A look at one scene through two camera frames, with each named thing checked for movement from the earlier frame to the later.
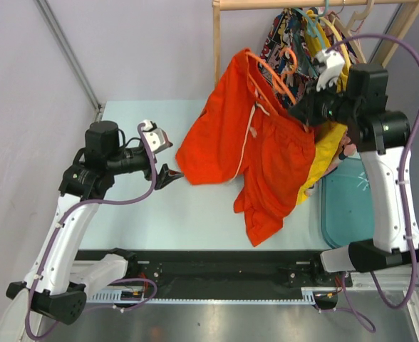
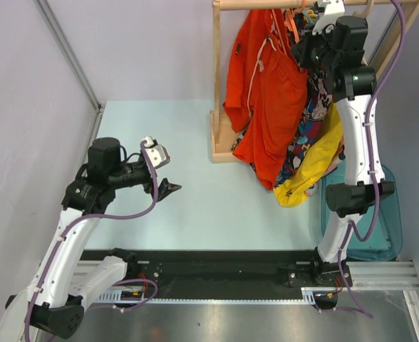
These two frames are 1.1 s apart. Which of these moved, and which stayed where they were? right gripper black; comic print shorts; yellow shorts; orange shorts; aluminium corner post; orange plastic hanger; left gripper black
Moved: orange plastic hanger; comic print shorts; right gripper black; orange shorts; left gripper black
Stayed: aluminium corner post; yellow shorts
